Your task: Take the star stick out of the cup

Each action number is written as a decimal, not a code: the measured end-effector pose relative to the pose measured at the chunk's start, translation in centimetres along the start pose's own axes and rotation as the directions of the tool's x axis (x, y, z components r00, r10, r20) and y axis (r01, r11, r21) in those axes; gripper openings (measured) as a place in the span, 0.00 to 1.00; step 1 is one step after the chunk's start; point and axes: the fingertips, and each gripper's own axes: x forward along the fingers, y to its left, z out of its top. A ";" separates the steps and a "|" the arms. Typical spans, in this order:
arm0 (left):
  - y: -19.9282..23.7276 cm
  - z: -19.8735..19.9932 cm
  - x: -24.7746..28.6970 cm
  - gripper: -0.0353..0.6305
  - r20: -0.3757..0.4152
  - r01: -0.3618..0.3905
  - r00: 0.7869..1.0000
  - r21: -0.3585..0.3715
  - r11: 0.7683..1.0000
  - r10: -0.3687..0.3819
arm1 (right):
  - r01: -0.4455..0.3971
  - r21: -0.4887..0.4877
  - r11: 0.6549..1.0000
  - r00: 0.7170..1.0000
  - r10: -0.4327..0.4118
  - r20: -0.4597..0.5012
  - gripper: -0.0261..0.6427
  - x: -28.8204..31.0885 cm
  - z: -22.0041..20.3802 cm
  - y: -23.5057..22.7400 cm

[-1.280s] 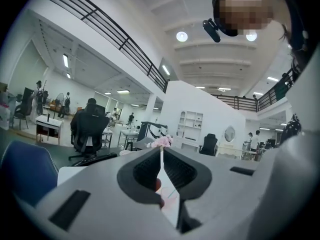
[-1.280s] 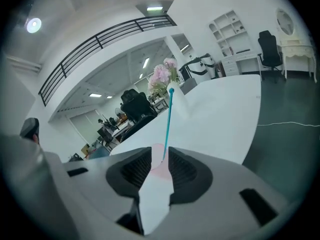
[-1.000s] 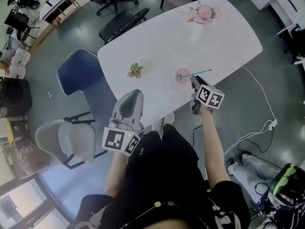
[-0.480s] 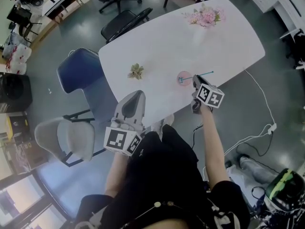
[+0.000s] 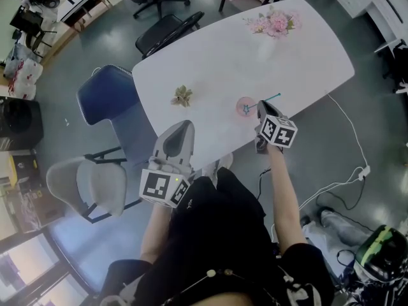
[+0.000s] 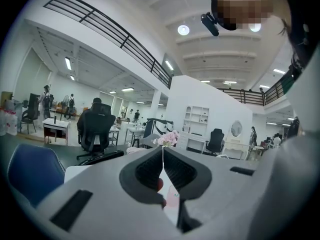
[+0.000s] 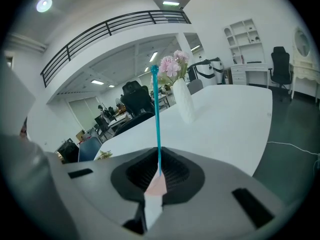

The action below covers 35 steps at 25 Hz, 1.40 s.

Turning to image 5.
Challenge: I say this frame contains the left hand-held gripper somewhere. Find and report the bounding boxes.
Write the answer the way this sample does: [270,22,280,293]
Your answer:
[139,120,196,208]

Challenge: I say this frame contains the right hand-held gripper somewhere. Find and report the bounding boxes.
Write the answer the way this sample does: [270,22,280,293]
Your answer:
[254,99,298,154]

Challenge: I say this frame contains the teal star-tipped plastic stick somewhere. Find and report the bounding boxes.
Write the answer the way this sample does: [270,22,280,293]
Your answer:
[242,92,282,115]

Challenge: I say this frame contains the person's right forearm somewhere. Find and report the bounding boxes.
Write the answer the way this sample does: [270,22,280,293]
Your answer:
[266,145,307,245]

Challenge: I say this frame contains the person's left forearm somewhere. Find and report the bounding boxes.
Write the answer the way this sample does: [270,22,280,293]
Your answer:
[140,201,175,263]

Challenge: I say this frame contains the small potted succulent plant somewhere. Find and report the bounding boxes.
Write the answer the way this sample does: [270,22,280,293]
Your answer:
[170,84,194,108]

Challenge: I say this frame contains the blue upholstered chair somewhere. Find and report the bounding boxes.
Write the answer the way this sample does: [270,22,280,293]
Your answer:
[76,64,160,166]

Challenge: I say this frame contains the white vase with pink flowers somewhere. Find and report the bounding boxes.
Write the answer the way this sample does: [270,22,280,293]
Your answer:
[243,5,303,62]

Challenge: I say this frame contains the person's black clothing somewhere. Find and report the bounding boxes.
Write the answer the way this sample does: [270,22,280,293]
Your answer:
[100,166,335,306]

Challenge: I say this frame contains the black slatted chair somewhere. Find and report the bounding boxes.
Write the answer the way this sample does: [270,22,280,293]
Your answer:
[135,10,205,61]

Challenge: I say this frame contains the white power strip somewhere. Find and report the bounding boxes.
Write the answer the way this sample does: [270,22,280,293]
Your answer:
[356,165,372,181]

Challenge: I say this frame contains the small black box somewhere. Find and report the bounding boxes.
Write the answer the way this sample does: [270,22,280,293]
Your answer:
[14,153,41,185]

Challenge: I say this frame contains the brown cardboard box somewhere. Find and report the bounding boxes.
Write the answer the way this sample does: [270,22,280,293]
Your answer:
[11,186,65,233]

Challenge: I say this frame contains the black speaker box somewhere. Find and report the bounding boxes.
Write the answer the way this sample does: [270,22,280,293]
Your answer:
[0,96,45,152]

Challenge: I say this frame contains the white red plastic bags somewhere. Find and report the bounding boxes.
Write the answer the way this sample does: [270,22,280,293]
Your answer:
[3,42,44,101]

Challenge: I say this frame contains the yellow box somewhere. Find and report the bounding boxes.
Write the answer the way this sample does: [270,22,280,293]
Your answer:
[0,153,18,188]

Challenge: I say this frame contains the green black helmet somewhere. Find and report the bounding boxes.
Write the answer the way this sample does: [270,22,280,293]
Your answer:
[353,224,408,282]

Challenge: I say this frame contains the black metal side chair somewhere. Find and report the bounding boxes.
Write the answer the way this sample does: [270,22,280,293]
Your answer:
[9,6,59,54]

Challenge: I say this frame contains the black floor fan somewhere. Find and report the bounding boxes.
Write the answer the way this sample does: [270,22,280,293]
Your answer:
[30,0,61,11]

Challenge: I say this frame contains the long white cable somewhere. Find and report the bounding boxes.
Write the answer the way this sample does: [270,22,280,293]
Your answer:
[325,92,371,171]

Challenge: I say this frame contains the black cable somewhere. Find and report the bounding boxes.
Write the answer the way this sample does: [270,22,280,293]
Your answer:
[314,177,368,212]

